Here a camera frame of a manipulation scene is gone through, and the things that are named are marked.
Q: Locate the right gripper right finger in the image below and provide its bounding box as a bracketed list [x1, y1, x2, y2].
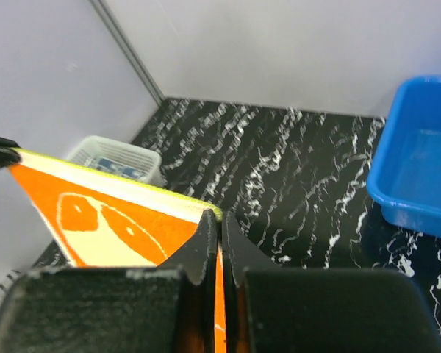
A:
[221, 212, 441, 352]

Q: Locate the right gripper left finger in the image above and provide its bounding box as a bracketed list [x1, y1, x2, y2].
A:
[0, 210, 218, 352]

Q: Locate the orange patterned cloth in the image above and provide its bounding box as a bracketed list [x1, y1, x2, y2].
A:
[9, 148, 250, 352]

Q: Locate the grey blue patterned towel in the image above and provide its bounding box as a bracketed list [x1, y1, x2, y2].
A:
[88, 157, 145, 179]

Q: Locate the white perforated plastic basket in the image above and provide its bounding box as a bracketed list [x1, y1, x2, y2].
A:
[67, 135, 165, 187]

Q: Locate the black marble pattern mat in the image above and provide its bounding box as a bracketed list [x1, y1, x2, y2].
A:
[0, 97, 441, 353]

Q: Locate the blue plastic bin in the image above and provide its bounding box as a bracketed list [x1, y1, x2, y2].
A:
[367, 75, 441, 238]

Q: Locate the left aluminium frame post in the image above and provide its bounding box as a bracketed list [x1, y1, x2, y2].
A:
[90, 0, 165, 105]

